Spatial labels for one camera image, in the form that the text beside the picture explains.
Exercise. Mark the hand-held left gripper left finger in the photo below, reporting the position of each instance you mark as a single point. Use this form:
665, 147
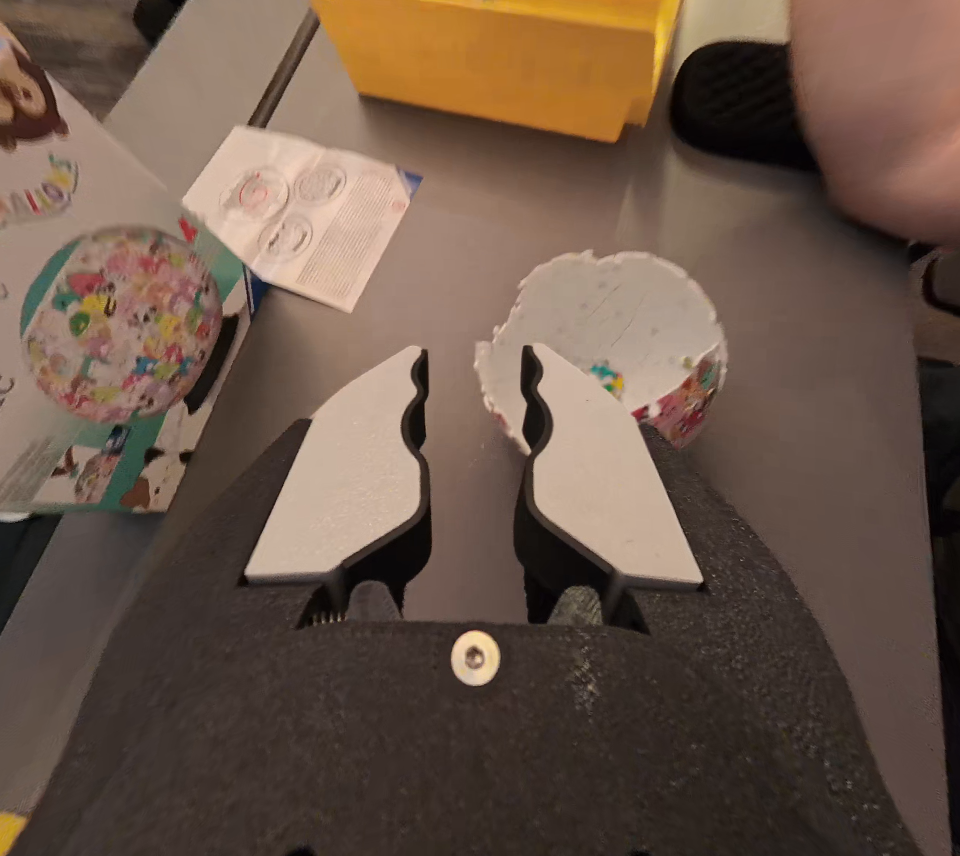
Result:
345, 496

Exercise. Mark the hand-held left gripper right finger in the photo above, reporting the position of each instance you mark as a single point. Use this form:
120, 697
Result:
607, 496

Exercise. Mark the colourful puzzle ball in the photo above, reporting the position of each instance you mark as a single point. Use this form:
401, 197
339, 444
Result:
615, 301

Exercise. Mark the yellow plastic bin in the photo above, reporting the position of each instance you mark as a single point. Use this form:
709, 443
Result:
487, 61

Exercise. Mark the person's right forearm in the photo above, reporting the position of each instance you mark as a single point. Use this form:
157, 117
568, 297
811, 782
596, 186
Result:
877, 84

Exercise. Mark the puzzle ball cardboard box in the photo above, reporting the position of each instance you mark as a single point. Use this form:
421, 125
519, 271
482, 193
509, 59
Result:
112, 309

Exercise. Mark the white instruction leaflet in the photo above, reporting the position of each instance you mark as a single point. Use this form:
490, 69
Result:
315, 219

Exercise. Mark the black textured wrist rest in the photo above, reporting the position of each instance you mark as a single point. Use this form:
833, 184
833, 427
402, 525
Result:
735, 106

